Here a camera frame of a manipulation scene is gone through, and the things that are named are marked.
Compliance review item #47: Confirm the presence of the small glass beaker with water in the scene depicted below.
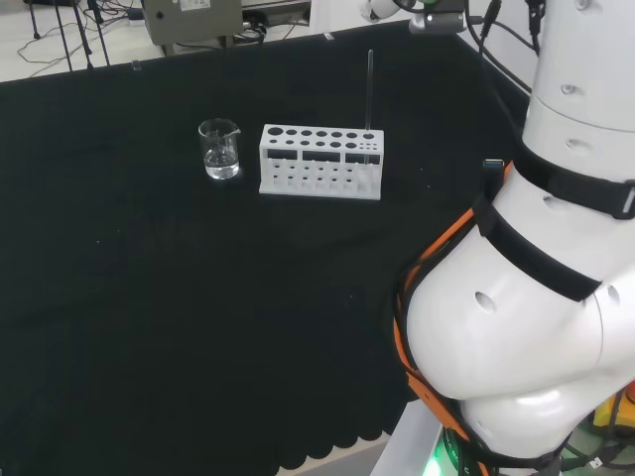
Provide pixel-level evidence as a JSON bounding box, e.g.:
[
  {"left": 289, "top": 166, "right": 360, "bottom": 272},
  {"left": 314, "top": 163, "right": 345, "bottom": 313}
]
[{"left": 197, "top": 118, "right": 242, "bottom": 181}]

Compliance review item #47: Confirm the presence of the black table cloth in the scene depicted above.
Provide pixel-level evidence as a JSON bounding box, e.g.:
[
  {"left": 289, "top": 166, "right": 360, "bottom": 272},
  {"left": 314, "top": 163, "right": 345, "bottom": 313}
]
[{"left": 0, "top": 19, "right": 532, "bottom": 473}]

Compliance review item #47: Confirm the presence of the black floor cable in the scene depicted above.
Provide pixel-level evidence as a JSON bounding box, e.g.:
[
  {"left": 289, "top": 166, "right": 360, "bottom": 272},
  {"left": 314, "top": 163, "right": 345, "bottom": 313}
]
[{"left": 17, "top": 7, "right": 146, "bottom": 64}]

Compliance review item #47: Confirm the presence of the clear glass rod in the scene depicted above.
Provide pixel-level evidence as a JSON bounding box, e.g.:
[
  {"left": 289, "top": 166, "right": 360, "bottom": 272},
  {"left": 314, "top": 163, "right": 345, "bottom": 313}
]
[{"left": 364, "top": 49, "right": 376, "bottom": 170}]

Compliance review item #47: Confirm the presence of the thin black cable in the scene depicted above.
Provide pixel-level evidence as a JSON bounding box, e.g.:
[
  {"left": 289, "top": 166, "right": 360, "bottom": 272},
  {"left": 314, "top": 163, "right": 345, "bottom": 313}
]
[{"left": 465, "top": 0, "right": 535, "bottom": 96}]

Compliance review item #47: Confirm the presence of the white test tube rack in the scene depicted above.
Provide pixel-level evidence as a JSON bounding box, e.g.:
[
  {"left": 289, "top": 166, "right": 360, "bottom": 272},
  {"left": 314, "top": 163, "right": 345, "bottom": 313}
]
[{"left": 257, "top": 123, "right": 386, "bottom": 201}]

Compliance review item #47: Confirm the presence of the black tripod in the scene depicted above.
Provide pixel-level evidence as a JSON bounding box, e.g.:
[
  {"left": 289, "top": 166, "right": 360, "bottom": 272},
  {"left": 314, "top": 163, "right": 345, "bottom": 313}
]
[{"left": 23, "top": 0, "right": 111, "bottom": 71}]

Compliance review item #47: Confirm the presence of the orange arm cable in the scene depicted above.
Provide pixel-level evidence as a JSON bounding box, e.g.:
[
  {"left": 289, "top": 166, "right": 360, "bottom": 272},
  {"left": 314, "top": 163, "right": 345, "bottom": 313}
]
[{"left": 393, "top": 161, "right": 515, "bottom": 445}]

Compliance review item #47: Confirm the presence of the grey metal cabinet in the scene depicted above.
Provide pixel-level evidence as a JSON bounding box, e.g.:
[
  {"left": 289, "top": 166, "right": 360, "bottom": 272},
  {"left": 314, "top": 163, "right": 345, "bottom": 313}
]
[{"left": 141, "top": 0, "right": 245, "bottom": 57}]

